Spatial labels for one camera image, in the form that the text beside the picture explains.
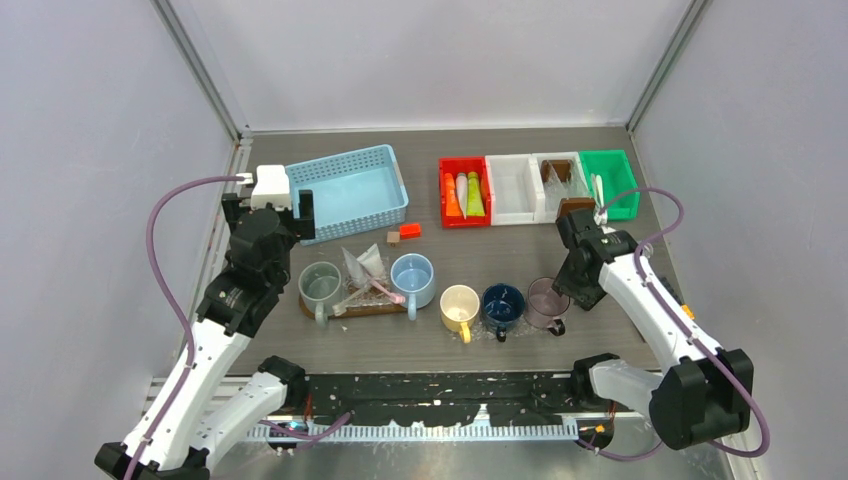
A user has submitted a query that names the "mauve mug black handle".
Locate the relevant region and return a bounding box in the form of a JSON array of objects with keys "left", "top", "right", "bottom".
[{"left": 524, "top": 277, "right": 571, "bottom": 337}]

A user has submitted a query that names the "grey-green mug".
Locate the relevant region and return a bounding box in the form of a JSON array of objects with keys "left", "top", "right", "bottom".
[{"left": 298, "top": 261, "right": 343, "bottom": 327}]

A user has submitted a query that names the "white toothpaste tube red cap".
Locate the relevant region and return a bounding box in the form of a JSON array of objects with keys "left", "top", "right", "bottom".
[{"left": 341, "top": 247, "right": 369, "bottom": 289}]

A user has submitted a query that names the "dark blue mug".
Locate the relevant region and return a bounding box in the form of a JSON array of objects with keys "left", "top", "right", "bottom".
[{"left": 481, "top": 283, "right": 526, "bottom": 343}]

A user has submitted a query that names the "clear textured acrylic holder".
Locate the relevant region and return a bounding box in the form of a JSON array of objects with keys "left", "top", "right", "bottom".
[{"left": 336, "top": 257, "right": 392, "bottom": 312}]

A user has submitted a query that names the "light blue mug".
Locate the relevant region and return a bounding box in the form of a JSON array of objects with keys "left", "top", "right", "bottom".
[{"left": 390, "top": 253, "right": 436, "bottom": 321}]

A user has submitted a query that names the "pink toothbrush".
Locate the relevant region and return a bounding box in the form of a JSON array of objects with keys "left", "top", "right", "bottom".
[{"left": 369, "top": 278, "right": 406, "bottom": 305}]

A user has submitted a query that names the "cream mug yellow handle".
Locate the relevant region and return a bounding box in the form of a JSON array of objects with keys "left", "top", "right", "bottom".
[{"left": 439, "top": 284, "right": 480, "bottom": 344}]

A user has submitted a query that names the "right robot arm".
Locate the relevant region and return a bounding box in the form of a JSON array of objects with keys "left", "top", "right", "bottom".
[{"left": 552, "top": 209, "right": 754, "bottom": 450}]

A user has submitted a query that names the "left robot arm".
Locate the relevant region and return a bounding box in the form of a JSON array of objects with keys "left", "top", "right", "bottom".
[{"left": 94, "top": 190, "right": 315, "bottom": 479}]

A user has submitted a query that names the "clear textured oval tray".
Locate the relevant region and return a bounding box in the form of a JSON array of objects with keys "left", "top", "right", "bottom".
[{"left": 481, "top": 312, "right": 566, "bottom": 342}]

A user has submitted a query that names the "oval wooden tray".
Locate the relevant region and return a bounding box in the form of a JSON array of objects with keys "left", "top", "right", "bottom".
[{"left": 325, "top": 290, "right": 407, "bottom": 320}]

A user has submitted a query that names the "yellow-green toothpaste tube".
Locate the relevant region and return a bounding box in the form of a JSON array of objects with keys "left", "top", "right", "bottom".
[{"left": 466, "top": 172, "right": 485, "bottom": 217}]

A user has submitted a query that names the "orange toothpaste tube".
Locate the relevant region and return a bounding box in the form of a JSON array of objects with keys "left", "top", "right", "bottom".
[{"left": 442, "top": 173, "right": 463, "bottom": 217}]

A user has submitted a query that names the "small white toothpaste tube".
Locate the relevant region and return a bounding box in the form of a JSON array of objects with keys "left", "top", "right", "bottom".
[{"left": 455, "top": 172, "right": 468, "bottom": 218}]

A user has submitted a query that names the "light blue perforated basket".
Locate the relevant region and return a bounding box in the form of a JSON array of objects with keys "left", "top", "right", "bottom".
[{"left": 285, "top": 144, "right": 409, "bottom": 245}]

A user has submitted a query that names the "white plastic bin right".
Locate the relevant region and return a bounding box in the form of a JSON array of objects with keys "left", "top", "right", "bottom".
[{"left": 532, "top": 151, "right": 584, "bottom": 223}]

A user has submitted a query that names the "white plastic bin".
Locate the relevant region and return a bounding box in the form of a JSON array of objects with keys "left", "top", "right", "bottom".
[
  {"left": 485, "top": 154, "right": 545, "bottom": 226},
  {"left": 532, "top": 151, "right": 584, "bottom": 223}
]

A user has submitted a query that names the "brown wooden holder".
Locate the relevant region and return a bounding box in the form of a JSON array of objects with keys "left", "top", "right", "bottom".
[{"left": 555, "top": 197, "right": 596, "bottom": 222}]

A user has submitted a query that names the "small wooden cube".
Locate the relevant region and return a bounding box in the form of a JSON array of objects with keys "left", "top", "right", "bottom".
[{"left": 386, "top": 231, "right": 401, "bottom": 247}]

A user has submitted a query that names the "orange block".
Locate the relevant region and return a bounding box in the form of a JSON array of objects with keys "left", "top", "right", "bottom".
[{"left": 398, "top": 223, "right": 422, "bottom": 240}]

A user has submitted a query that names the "white plastic bin left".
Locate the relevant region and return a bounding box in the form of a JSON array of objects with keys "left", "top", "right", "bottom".
[{"left": 485, "top": 154, "right": 545, "bottom": 226}]

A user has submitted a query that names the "yellow toy brick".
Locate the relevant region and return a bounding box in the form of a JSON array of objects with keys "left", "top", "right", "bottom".
[{"left": 681, "top": 304, "right": 696, "bottom": 321}]

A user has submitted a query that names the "green plastic bin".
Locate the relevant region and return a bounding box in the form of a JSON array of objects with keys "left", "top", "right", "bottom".
[{"left": 579, "top": 150, "right": 641, "bottom": 221}]

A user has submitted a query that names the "red plastic bin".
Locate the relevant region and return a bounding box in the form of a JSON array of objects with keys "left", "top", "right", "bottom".
[{"left": 438, "top": 156, "right": 493, "bottom": 229}]

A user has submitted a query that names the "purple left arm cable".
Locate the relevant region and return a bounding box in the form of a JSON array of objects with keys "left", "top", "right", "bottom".
[{"left": 122, "top": 174, "right": 352, "bottom": 480}]

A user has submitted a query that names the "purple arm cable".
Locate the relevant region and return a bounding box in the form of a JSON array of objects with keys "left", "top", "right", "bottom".
[
  {"left": 576, "top": 187, "right": 772, "bottom": 462},
  {"left": 122, "top": 174, "right": 352, "bottom": 480}
]

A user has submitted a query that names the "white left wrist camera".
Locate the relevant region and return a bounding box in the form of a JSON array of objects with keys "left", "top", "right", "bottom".
[{"left": 237, "top": 165, "right": 292, "bottom": 211}]

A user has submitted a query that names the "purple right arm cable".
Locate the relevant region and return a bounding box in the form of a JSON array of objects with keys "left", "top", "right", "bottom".
[{"left": 576, "top": 187, "right": 772, "bottom": 462}]

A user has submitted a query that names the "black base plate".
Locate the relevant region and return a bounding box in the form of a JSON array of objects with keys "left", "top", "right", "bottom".
[{"left": 276, "top": 372, "right": 611, "bottom": 427}]

